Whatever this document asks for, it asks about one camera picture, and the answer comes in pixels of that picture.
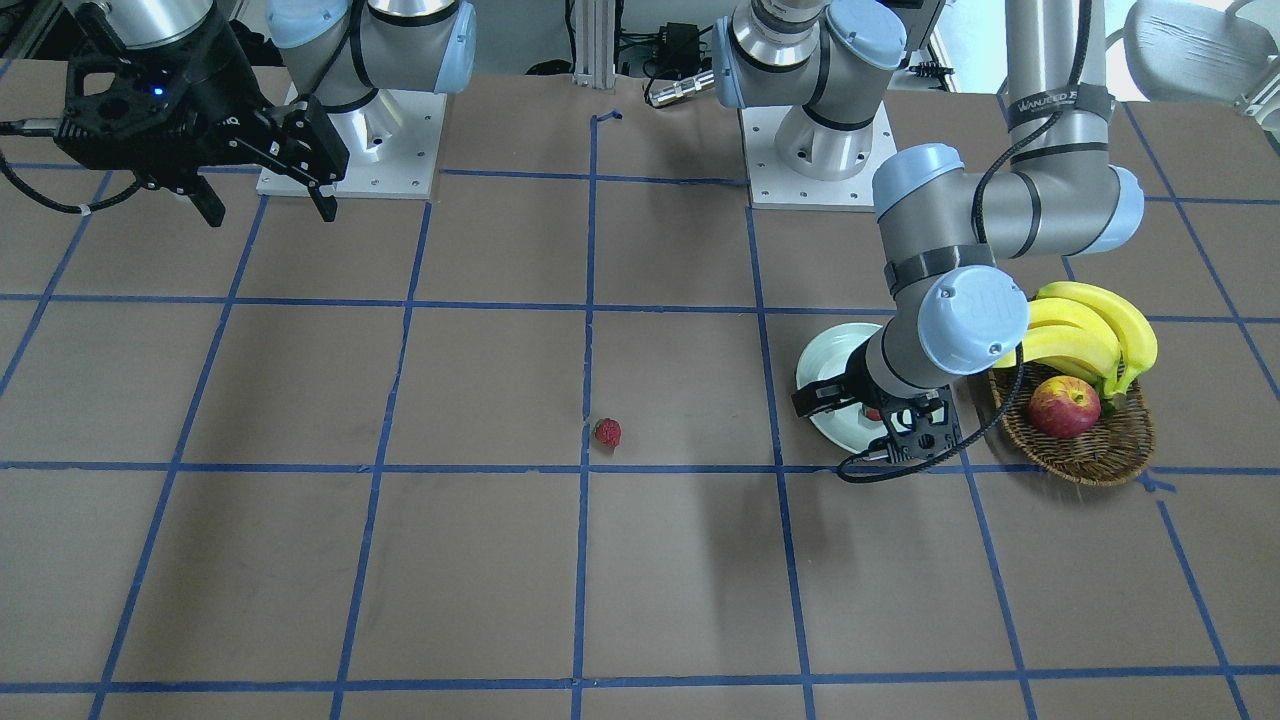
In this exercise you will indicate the yellow banana bunch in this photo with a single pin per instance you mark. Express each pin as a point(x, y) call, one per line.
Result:
point(1092, 333)

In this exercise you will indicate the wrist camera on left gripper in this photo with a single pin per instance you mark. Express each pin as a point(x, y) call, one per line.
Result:
point(831, 394)

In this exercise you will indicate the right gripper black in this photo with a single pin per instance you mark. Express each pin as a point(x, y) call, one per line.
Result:
point(214, 86)

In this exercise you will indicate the wicker basket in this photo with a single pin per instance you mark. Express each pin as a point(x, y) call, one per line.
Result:
point(1115, 450)

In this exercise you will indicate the grey chair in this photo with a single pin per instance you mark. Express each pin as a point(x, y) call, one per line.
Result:
point(1181, 51)

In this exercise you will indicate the red apple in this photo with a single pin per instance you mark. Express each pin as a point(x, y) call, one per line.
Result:
point(1064, 407)

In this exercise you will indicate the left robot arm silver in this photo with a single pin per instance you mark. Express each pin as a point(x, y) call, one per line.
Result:
point(943, 229)

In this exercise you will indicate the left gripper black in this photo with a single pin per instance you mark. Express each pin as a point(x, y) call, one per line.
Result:
point(856, 386)

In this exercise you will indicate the aluminium frame post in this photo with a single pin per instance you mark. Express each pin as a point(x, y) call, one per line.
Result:
point(595, 28)

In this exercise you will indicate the silver cylinder connector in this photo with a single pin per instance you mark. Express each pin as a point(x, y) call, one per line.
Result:
point(680, 90)

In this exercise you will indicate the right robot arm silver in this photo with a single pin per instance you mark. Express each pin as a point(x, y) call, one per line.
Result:
point(340, 52)

